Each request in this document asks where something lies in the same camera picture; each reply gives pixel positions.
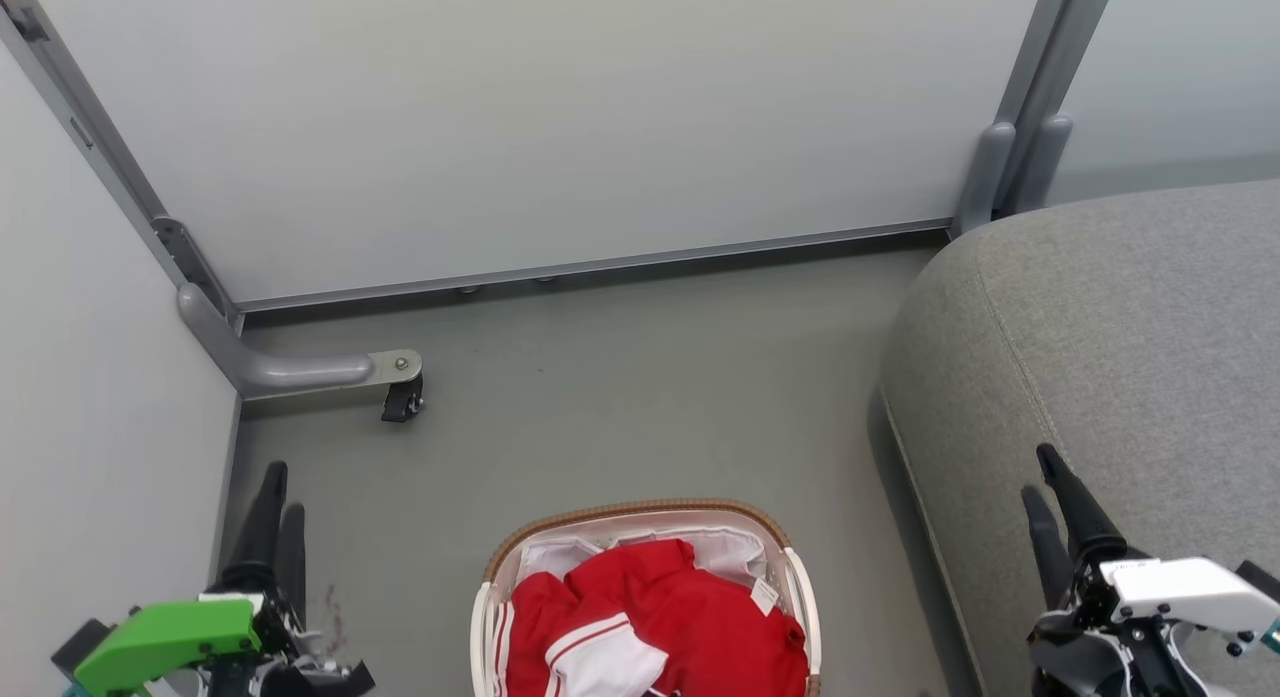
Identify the red and white garment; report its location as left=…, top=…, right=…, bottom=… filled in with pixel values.
left=497, top=539, right=809, bottom=697

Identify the grey partition double post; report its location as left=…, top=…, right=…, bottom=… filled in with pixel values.
left=950, top=0, right=1121, bottom=240

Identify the grey partition corner post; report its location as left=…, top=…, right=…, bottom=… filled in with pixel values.
left=0, top=0, right=244, bottom=333

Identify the grey fabric sofa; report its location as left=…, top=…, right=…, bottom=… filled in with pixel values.
left=878, top=179, right=1280, bottom=697

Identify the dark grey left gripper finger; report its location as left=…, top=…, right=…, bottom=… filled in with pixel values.
left=275, top=504, right=308, bottom=618
left=222, top=462, right=289, bottom=590

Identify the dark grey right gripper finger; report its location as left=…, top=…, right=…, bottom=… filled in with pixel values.
left=1036, top=444, right=1131, bottom=568
left=1021, top=487, right=1077, bottom=613

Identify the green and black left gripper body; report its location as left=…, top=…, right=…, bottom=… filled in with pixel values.
left=50, top=592, right=377, bottom=697

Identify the white laundry basket brown rim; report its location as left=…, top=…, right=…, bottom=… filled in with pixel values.
left=470, top=498, right=823, bottom=697

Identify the grey partition bottom rail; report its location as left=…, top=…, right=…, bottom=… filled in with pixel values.
left=236, top=217, right=953, bottom=314

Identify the grey metal partition foot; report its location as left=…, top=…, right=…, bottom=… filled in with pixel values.
left=177, top=282, right=423, bottom=400

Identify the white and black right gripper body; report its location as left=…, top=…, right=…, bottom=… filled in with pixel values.
left=1028, top=557, right=1280, bottom=697

